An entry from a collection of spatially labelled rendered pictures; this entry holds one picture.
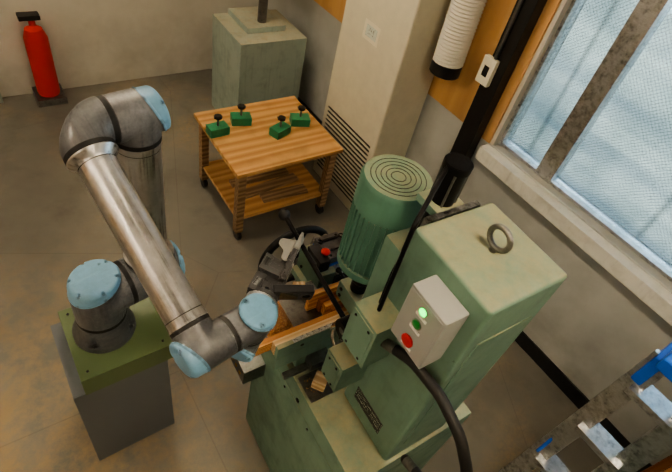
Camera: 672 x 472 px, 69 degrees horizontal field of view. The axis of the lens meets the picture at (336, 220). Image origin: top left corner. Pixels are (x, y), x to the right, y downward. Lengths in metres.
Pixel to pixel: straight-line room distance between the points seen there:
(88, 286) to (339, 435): 0.84
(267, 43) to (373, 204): 2.35
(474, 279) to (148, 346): 1.17
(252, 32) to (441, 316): 2.76
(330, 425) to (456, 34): 1.76
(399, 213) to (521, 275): 0.30
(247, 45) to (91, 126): 2.18
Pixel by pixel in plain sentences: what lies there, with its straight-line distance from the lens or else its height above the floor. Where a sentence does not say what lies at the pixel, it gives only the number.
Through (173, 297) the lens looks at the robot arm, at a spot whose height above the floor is 1.28.
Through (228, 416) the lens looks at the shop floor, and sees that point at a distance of 2.34.
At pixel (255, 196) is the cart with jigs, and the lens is 2.91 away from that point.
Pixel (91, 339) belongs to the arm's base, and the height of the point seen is 0.70.
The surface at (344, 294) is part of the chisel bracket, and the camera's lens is 1.46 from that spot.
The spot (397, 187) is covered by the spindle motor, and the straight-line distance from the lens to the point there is 1.12.
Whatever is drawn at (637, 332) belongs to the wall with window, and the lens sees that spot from 2.53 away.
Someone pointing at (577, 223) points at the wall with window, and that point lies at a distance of 2.41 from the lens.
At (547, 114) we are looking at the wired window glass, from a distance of 2.50.
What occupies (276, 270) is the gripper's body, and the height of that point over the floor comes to 1.13.
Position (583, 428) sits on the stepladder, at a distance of 1.89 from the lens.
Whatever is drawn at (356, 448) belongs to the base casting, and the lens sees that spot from 1.49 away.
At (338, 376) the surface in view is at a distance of 1.28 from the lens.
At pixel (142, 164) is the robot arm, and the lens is 1.33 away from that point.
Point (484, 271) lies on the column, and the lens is 0.95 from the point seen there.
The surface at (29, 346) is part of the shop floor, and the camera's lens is 2.64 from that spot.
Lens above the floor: 2.16
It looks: 44 degrees down
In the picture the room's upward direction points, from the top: 15 degrees clockwise
